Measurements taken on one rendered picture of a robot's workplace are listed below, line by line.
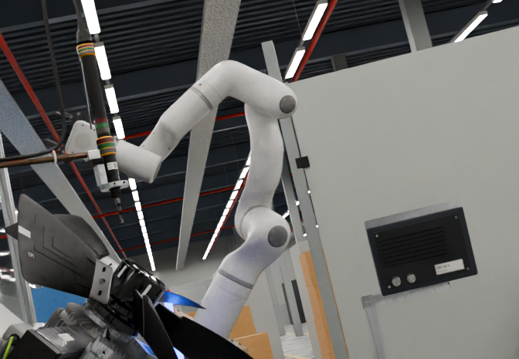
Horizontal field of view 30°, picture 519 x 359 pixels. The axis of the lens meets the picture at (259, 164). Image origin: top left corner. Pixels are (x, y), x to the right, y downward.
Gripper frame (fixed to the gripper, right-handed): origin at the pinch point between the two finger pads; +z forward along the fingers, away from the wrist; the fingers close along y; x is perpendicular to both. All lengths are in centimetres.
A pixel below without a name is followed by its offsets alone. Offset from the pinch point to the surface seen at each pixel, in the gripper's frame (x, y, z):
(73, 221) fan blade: -34.8, 15.0, -20.9
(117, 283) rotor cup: -60, 19, -39
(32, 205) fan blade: -70, 7, -18
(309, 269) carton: 748, 144, -137
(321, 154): 139, -13, -78
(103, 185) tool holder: -42.7, 2.2, -25.8
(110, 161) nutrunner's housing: -40.2, -3.4, -24.8
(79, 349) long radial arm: -82, 28, -40
